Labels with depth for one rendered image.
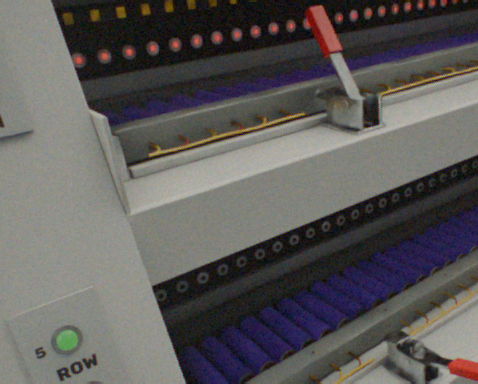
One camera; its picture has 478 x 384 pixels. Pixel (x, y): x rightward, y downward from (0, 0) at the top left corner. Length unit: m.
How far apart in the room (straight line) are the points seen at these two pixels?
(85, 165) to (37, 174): 0.02
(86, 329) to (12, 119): 0.10
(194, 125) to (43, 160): 0.13
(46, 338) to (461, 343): 0.33
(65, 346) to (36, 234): 0.05
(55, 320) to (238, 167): 0.13
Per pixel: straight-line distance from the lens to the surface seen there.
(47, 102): 0.28
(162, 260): 0.30
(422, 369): 0.42
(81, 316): 0.28
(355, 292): 0.50
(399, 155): 0.39
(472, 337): 0.48
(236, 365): 0.43
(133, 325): 0.29
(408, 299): 0.48
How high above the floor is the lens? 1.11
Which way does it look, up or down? 13 degrees down
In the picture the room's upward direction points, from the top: 15 degrees counter-clockwise
